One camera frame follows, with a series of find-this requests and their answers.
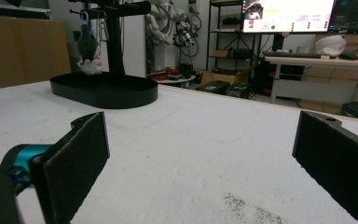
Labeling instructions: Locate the black white plush doll keychain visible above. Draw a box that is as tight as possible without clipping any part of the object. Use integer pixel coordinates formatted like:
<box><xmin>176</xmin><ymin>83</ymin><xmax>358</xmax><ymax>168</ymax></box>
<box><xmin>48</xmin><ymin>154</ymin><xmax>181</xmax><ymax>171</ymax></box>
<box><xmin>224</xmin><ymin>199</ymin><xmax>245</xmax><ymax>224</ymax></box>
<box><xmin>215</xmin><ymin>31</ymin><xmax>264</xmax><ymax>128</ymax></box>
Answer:
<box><xmin>76</xmin><ymin>10</ymin><xmax>104</xmax><ymax>77</ymax></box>

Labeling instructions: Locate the black metal shelf rack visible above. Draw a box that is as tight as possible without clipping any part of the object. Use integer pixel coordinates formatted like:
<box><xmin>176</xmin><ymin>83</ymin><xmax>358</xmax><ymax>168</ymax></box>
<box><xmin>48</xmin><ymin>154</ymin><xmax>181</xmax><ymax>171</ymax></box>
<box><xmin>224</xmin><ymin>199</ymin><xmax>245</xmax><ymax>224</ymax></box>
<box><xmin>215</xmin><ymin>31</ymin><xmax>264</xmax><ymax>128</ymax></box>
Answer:
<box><xmin>205</xmin><ymin>0</ymin><xmax>264</xmax><ymax>72</ymax></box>

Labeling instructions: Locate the white table cloth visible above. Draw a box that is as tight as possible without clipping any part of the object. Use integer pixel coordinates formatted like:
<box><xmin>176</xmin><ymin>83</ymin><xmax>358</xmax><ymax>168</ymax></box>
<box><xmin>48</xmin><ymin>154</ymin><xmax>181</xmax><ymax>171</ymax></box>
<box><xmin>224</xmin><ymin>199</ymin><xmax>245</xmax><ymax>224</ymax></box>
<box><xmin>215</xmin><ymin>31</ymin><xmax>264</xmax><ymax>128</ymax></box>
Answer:
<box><xmin>0</xmin><ymin>79</ymin><xmax>358</xmax><ymax>224</ymax></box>

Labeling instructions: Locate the black keyboard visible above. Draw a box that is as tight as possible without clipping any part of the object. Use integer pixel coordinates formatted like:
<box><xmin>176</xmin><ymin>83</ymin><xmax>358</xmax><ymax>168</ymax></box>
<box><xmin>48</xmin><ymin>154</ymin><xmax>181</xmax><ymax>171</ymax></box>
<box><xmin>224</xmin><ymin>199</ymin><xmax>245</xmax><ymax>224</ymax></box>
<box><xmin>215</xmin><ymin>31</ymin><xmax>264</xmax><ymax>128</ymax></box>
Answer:
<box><xmin>261</xmin><ymin>49</ymin><xmax>324</xmax><ymax>60</ymax></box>

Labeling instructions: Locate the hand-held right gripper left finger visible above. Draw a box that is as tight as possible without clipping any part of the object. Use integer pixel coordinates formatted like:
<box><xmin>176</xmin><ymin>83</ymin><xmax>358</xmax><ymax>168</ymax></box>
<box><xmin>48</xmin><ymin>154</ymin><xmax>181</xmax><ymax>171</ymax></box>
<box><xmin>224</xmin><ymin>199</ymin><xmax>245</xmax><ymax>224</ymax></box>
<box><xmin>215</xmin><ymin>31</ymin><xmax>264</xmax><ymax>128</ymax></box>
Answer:
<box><xmin>13</xmin><ymin>111</ymin><xmax>110</xmax><ymax>224</ymax></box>

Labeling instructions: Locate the open cardboard box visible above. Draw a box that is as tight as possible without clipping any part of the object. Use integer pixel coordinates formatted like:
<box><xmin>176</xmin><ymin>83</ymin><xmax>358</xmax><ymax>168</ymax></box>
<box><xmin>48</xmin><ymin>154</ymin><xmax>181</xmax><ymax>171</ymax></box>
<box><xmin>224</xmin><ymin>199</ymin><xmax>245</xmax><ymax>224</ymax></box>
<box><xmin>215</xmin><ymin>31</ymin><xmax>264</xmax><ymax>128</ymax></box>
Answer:
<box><xmin>200</xmin><ymin>65</ymin><xmax>254</xmax><ymax>86</ymax></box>

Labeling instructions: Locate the round white side table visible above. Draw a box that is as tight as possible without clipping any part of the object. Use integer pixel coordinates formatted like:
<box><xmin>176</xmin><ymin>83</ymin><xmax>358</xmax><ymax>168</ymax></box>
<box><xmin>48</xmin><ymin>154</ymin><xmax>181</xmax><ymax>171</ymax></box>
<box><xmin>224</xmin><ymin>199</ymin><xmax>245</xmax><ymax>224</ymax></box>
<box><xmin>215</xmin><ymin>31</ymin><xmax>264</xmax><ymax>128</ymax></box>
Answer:
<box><xmin>153</xmin><ymin>74</ymin><xmax>198</xmax><ymax>90</ymax></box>

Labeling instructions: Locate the dark computer monitor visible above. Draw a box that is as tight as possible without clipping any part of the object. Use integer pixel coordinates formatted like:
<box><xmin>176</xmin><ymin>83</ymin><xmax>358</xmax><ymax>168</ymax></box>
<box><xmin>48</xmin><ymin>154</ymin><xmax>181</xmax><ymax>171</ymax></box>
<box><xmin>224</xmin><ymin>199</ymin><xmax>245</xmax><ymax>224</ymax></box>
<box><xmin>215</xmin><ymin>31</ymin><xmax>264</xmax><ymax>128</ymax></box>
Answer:
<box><xmin>327</xmin><ymin>0</ymin><xmax>358</xmax><ymax>33</ymax></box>

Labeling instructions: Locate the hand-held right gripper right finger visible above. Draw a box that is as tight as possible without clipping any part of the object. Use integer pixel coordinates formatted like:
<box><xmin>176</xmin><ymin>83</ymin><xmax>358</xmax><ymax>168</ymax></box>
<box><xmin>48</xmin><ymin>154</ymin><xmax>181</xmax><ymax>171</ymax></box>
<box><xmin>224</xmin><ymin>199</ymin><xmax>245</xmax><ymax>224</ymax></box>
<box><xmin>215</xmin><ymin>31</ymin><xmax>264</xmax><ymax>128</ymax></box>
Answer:
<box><xmin>292</xmin><ymin>110</ymin><xmax>358</xmax><ymax>224</ymax></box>

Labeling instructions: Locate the black hanger stand with tray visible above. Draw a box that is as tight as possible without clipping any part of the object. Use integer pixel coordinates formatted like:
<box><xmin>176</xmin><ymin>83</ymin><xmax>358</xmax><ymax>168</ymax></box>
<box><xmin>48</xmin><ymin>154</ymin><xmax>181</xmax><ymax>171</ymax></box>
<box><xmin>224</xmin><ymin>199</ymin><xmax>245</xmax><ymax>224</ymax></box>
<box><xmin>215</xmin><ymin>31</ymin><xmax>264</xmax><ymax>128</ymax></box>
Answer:
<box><xmin>49</xmin><ymin>0</ymin><xmax>159</xmax><ymax>110</ymax></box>

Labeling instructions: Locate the black computer mouse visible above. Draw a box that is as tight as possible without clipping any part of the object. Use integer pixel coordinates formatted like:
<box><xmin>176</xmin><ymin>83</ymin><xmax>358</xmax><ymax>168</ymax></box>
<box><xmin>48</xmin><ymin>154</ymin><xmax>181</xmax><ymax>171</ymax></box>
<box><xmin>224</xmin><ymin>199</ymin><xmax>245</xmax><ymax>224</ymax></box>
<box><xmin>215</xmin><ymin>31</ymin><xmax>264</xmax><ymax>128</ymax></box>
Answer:
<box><xmin>338</xmin><ymin>52</ymin><xmax>358</xmax><ymax>62</ymax></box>

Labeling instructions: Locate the silver metal carabiner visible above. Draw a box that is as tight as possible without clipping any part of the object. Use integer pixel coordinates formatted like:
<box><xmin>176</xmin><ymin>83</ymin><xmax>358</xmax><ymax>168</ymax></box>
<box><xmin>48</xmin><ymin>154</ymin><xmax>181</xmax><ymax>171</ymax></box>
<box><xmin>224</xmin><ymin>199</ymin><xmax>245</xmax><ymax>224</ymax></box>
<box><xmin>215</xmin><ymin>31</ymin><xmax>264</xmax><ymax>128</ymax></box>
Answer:
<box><xmin>98</xmin><ymin>10</ymin><xmax>111</xmax><ymax>44</ymax></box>

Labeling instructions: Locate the white desk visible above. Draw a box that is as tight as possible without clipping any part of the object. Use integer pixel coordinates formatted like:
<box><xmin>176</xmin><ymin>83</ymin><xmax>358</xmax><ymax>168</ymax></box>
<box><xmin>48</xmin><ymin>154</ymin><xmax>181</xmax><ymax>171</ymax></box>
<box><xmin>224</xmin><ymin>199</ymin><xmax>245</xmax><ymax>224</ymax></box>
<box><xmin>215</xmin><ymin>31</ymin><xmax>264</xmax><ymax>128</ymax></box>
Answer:
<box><xmin>264</xmin><ymin>55</ymin><xmax>358</xmax><ymax>105</ymax></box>

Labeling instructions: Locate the bright computer monitor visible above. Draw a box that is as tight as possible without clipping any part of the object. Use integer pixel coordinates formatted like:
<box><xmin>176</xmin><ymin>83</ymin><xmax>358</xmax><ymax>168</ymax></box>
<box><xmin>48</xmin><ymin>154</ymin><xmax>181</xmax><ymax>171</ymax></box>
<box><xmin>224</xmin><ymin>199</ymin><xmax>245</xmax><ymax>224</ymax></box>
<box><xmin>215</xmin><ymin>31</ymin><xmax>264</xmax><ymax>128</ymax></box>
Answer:
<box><xmin>241</xmin><ymin>0</ymin><xmax>337</xmax><ymax>35</ymax></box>

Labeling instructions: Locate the brown cardboard panel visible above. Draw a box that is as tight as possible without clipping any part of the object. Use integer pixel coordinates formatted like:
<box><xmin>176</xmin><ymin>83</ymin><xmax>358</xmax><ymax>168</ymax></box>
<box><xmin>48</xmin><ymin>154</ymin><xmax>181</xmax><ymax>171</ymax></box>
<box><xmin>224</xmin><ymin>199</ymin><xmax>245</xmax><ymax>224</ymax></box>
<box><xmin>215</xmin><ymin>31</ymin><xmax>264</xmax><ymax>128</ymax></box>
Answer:
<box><xmin>0</xmin><ymin>14</ymin><xmax>73</xmax><ymax>92</ymax></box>

